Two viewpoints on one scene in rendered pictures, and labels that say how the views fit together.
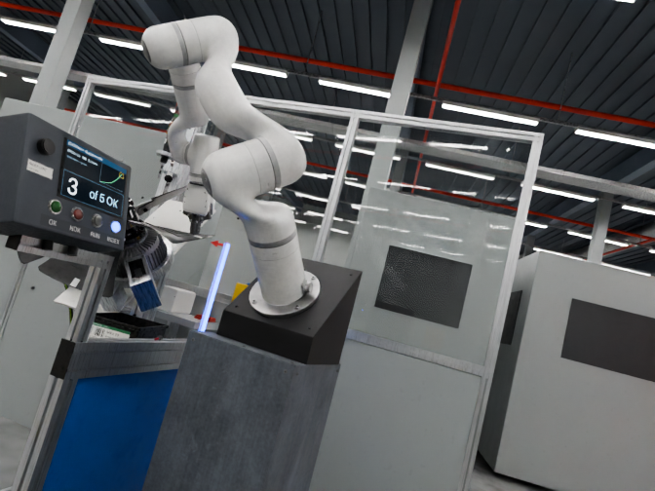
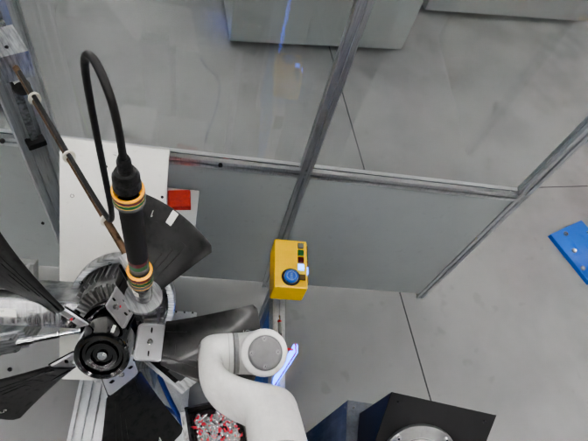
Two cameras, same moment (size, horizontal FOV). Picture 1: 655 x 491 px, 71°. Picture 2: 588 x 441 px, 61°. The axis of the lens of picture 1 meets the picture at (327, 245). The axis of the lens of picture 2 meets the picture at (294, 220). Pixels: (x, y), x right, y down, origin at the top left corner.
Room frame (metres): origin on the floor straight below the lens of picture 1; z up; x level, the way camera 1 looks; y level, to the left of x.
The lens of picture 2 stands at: (1.26, 0.67, 2.38)
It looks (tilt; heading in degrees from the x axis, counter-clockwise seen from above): 56 degrees down; 325
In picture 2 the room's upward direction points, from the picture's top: 20 degrees clockwise
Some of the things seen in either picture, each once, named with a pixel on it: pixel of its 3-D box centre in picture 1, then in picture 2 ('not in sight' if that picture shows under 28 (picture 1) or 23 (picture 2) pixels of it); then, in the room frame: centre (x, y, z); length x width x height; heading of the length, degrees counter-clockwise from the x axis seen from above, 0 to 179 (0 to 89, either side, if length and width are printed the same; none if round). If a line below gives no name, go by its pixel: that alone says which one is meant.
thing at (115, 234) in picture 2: not in sight; (67, 156); (1.95, 0.75, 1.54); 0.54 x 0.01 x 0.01; 17
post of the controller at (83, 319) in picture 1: (91, 296); not in sight; (1.04, 0.48, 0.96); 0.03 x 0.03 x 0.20; 72
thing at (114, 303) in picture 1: (112, 296); (143, 371); (1.67, 0.69, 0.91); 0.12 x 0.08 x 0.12; 162
